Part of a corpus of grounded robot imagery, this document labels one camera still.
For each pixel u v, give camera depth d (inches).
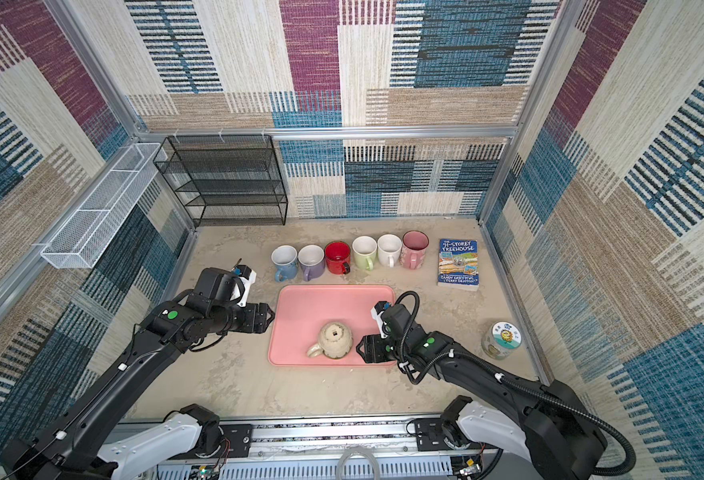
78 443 15.3
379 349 28.4
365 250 40.8
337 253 39.4
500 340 32.0
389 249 39.5
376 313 30.5
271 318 28.8
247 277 27.0
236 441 28.8
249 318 25.9
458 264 41.1
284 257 39.1
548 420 16.0
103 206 30.8
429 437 28.7
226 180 43.6
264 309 27.4
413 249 38.4
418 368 23.1
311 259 40.9
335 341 31.7
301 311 36.8
